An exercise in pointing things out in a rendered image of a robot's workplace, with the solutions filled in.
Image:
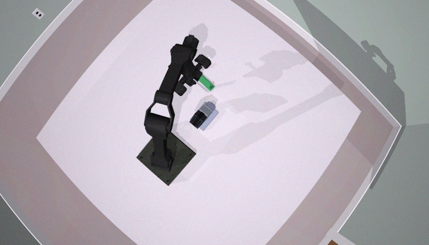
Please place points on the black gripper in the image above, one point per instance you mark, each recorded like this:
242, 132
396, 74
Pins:
194, 73

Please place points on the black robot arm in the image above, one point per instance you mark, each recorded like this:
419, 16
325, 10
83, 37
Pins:
159, 127

